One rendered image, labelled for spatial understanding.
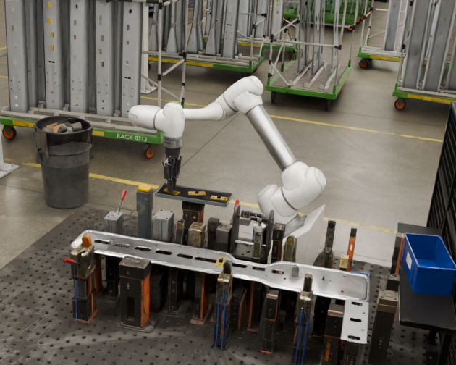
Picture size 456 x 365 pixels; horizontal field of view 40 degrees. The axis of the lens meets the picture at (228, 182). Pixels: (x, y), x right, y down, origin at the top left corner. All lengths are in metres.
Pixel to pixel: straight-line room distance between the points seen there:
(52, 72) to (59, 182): 2.06
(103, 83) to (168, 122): 4.16
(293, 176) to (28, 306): 1.46
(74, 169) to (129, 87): 1.75
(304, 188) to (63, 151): 2.66
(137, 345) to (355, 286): 0.99
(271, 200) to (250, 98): 0.56
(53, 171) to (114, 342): 2.88
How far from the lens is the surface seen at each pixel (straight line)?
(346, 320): 2.62
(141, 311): 2.91
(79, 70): 7.20
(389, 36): 12.14
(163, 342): 2.90
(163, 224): 3.04
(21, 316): 3.12
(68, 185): 5.60
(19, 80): 7.27
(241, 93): 3.42
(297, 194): 3.33
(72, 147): 5.44
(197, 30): 10.71
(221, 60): 10.13
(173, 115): 2.99
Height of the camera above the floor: 2.46
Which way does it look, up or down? 23 degrees down
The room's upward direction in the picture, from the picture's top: 4 degrees clockwise
